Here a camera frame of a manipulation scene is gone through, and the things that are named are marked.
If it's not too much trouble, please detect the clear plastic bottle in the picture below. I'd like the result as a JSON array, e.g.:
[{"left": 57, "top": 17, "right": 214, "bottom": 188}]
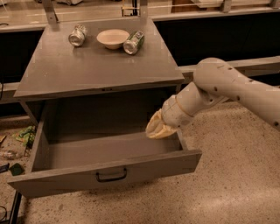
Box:
[{"left": 0, "top": 150, "right": 22, "bottom": 160}]

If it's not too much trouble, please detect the green sponge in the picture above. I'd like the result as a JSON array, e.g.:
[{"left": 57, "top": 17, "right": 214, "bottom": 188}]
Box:
[{"left": 9, "top": 163, "right": 25, "bottom": 176}]

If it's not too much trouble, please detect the black stand leg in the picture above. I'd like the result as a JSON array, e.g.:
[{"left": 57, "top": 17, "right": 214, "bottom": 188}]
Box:
[{"left": 8, "top": 192, "right": 22, "bottom": 224}]

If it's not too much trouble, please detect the green soda can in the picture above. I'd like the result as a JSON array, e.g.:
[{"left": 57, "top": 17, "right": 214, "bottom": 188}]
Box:
[{"left": 122, "top": 31, "right": 145, "bottom": 55}]

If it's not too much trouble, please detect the silver can on left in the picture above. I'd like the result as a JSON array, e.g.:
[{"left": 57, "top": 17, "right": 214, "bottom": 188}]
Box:
[{"left": 68, "top": 24, "right": 88, "bottom": 47}]

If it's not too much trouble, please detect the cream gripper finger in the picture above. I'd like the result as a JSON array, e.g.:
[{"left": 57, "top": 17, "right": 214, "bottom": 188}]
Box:
[
  {"left": 146, "top": 122, "right": 177, "bottom": 139},
  {"left": 145, "top": 110, "right": 164, "bottom": 135}
]

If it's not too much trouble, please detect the white bowl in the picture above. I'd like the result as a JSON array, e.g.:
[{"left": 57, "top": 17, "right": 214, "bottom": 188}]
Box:
[{"left": 96, "top": 29, "right": 130, "bottom": 50}]

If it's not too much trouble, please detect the grey top drawer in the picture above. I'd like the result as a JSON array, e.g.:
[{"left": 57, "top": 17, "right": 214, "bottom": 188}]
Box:
[{"left": 8, "top": 121, "right": 201, "bottom": 198}]

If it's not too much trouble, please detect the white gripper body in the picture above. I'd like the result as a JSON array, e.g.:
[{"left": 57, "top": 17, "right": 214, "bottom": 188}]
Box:
[{"left": 161, "top": 95, "right": 193, "bottom": 129}]

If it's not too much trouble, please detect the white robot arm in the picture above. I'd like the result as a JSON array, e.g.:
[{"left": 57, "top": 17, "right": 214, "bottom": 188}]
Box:
[{"left": 146, "top": 58, "right": 280, "bottom": 139}]

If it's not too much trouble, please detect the grey drawer cabinet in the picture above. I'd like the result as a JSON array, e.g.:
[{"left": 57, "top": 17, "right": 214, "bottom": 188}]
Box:
[{"left": 15, "top": 18, "right": 184, "bottom": 141}]

